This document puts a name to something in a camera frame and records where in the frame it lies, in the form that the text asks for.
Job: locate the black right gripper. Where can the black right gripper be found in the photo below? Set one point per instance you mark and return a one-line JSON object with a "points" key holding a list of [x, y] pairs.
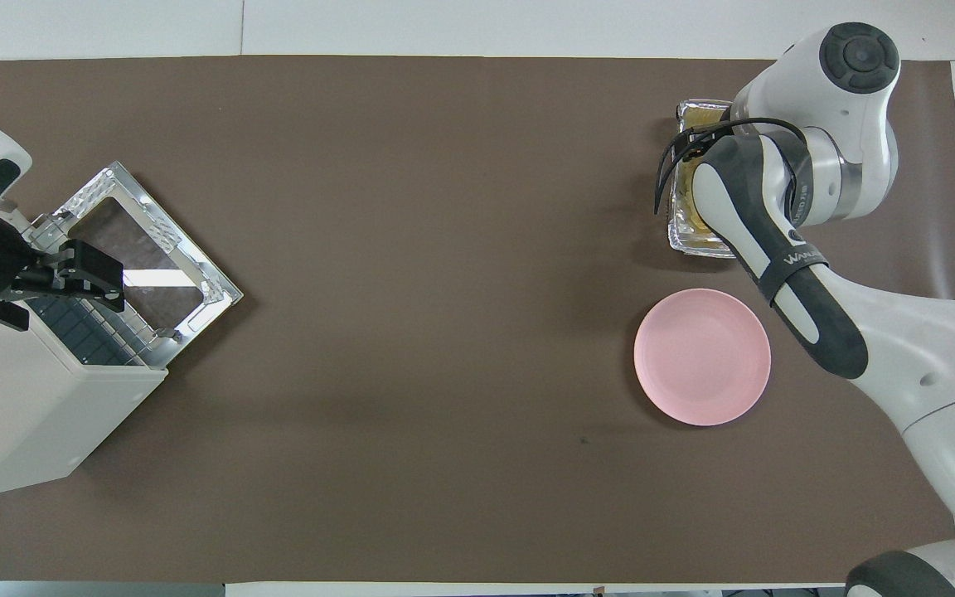
{"points": [[701, 139]]}

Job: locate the aluminium foil tray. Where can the aluminium foil tray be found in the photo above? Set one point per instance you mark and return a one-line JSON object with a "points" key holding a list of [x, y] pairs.
{"points": [[697, 247]]}

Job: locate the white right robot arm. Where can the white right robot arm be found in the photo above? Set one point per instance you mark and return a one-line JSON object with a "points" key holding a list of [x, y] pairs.
{"points": [[900, 348]]}

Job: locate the glass oven door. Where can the glass oven door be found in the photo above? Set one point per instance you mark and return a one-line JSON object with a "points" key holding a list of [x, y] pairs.
{"points": [[129, 240]]}

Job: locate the cream toaster oven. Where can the cream toaster oven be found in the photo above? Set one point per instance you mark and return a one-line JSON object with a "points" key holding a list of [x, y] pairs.
{"points": [[30, 414]]}

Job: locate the pink round plate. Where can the pink round plate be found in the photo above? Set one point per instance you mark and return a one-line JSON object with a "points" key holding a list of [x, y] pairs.
{"points": [[701, 356]]}

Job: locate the brown table mat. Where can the brown table mat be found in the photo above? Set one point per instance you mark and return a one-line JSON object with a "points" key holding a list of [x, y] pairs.
{"points": [[444, 332]]}

